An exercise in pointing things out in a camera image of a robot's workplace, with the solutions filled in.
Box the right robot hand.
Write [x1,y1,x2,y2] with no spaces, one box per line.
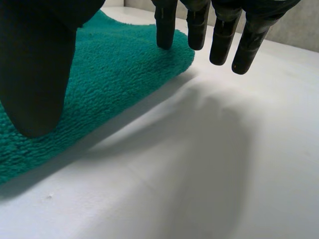
[0,0,301,138]

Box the teal towel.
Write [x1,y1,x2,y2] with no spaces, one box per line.
[0,9,195,185]

